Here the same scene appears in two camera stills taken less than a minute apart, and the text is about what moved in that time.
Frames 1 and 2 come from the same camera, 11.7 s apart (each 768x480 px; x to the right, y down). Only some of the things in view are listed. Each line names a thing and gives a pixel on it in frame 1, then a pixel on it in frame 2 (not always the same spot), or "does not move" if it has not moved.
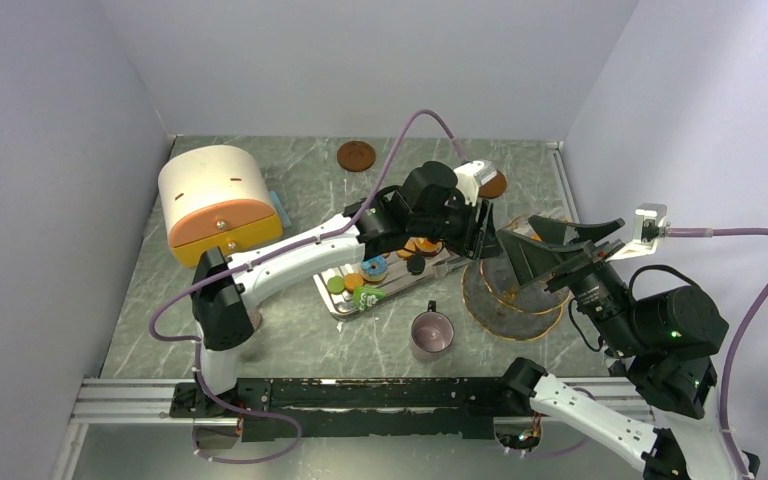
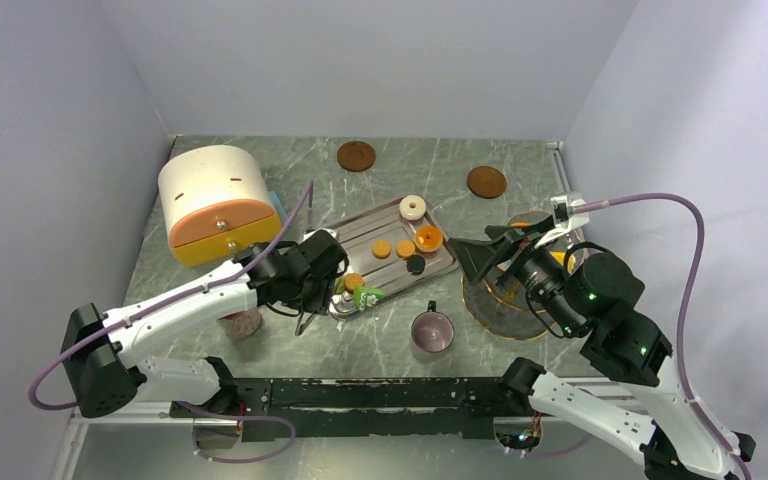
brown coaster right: [494, 187] does not move
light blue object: [280, 208] does not move
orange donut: [430, 248] does not move
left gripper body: [466, 234] to [315, 294]
